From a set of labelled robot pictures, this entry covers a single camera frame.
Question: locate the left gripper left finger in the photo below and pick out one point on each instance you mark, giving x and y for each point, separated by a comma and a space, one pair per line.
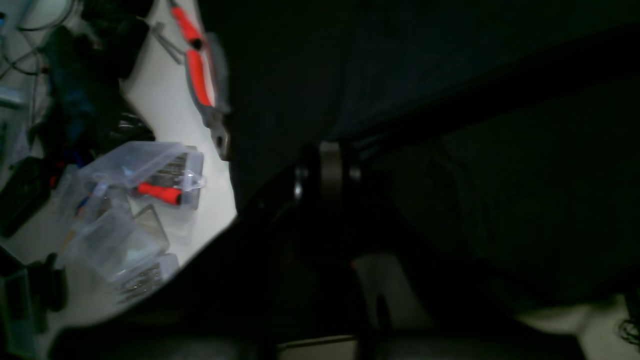
307, 176

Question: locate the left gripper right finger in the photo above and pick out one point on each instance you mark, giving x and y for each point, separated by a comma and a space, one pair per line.
340, 174

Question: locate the dark grey t-shirt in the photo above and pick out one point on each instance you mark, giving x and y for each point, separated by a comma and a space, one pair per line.
407, 55

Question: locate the orange tool in box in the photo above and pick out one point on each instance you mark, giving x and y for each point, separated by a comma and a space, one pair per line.
170, 195

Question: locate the orange grey pliers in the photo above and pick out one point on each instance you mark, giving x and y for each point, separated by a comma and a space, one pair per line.
207, 75

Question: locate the black hex key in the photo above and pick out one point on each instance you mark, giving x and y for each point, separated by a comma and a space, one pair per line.
171, 49

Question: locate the black table cloth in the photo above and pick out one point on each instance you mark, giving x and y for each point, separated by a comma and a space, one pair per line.
526, 189

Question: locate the clear plastic parts box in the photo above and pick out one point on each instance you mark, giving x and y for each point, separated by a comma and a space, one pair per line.
121, 235

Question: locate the orange handled screwdriver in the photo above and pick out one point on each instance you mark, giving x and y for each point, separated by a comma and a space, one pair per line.
187, 28

